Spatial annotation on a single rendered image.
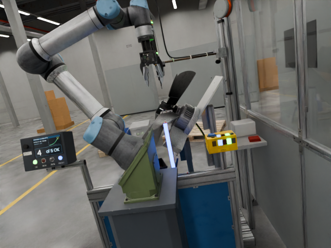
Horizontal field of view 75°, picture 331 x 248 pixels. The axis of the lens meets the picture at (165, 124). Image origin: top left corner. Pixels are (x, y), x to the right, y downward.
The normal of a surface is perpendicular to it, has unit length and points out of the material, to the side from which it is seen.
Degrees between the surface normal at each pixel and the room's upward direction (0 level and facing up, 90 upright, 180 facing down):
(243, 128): 90
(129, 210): 90
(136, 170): 90
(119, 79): 90
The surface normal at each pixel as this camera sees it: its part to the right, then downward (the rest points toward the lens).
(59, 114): -0.07, 0.25
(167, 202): -0.18, -0.96
